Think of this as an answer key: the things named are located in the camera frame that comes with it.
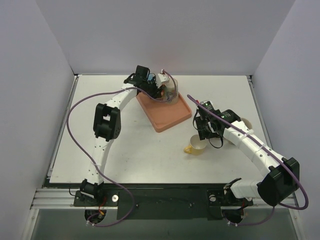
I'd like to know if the blue patterned ceramic mug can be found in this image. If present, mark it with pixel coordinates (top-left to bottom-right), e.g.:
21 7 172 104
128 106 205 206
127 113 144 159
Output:
147 72 157 84

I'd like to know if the yellow ceramic mug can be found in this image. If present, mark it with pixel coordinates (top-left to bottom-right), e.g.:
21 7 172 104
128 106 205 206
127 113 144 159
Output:
183 135 207 156

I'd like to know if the beige mug orange floral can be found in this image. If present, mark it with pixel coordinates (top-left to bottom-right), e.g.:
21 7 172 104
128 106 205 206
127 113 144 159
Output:
160 78 179 105

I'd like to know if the beige mug blue floral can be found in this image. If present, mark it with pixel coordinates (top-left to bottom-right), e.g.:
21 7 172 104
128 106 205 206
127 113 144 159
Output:
241 117 253 130

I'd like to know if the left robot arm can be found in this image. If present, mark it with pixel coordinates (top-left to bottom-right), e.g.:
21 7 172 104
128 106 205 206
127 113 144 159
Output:
80 65 162 206

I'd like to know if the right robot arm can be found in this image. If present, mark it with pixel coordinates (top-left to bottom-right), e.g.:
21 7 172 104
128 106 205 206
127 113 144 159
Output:
194 100 300 207

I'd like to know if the salmon pink plastic tray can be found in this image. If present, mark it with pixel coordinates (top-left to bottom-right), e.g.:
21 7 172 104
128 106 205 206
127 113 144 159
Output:
136 92 192 133

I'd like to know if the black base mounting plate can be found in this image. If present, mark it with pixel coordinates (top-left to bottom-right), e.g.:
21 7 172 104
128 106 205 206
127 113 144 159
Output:
73 183 253 223

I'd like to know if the aluminium frame rail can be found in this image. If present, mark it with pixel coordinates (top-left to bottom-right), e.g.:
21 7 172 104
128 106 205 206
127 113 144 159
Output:
30 188 298 210

